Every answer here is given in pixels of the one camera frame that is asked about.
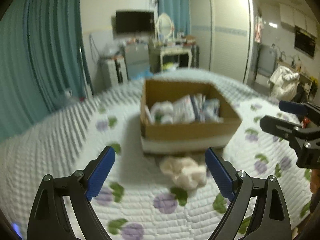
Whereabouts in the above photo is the white vanity table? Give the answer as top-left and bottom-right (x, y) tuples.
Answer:
(148, 41), (193, 74)

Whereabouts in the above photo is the blue white tissue pack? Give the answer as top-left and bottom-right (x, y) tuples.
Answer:
(173, 94), (206, 124)

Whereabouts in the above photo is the cream lace cloth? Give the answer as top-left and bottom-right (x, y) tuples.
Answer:
(159, 157), (207, 191)

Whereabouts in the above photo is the teal window curtain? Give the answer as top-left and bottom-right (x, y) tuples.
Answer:
(158, 0), (190, 35)

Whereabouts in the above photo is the white blue tube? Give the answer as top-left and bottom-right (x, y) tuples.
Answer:
(203, 99), (223, 123)

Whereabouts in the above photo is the white louvered wardrobe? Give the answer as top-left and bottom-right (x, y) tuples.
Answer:
(189, 0), (254, 83)

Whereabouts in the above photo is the grey mini fridge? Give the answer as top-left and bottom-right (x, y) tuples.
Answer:
(122, 43), (150, 80)

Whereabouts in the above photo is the white drawer cabinet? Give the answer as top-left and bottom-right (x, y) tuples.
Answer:
(99, 55), (128, 88)

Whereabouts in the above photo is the white clothes pile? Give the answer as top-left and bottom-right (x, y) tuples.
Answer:
(267, 66), (300, 101)

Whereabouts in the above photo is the white looped soft toy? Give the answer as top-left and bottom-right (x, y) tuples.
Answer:
(150, 101), (174, 125)

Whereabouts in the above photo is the white oval vanity mirror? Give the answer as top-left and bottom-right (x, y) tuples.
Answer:
(156, 12), (175, 40)

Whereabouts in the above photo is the black wall television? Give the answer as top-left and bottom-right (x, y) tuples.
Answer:
(116, 11), (155, 34)

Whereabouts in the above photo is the white floral quilt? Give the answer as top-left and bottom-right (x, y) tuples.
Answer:
(1, 70), (311, 239)

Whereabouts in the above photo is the brown cardboard box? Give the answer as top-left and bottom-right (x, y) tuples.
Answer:
(140, 80), (241, 154)

